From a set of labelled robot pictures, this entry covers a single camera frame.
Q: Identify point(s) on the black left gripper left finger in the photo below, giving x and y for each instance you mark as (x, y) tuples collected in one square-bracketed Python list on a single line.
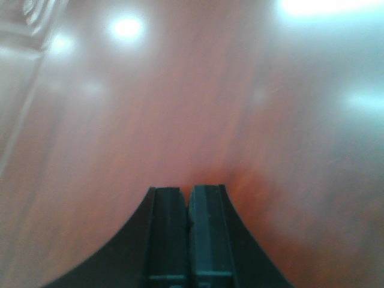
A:
[(150, 250)]

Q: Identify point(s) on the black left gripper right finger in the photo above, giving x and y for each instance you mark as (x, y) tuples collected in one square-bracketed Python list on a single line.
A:
[(223, 253)]

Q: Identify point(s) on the brown wooden door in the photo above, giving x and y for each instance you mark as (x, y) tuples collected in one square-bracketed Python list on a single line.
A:
[(280, 101)]

